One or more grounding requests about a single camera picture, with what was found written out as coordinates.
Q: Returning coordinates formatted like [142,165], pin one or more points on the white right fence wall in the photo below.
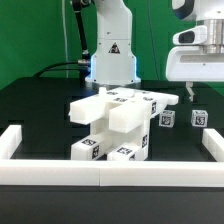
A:
[214,143]

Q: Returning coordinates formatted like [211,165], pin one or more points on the small tagged cube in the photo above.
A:
[167,118]
[199,118]

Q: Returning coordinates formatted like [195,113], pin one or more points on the white chair seat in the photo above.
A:
[138,136]

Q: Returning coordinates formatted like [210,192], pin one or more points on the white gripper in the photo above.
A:
[198,56]

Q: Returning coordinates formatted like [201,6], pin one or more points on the white fence wall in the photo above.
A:
[9,141]
[214,143]
[103,173]

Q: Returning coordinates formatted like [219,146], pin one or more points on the white left fence wall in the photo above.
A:
[9,141]

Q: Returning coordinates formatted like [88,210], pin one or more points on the white chair back frame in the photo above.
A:
[124,108]

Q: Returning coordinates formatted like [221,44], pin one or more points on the white front fence wall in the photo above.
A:
[103,173]

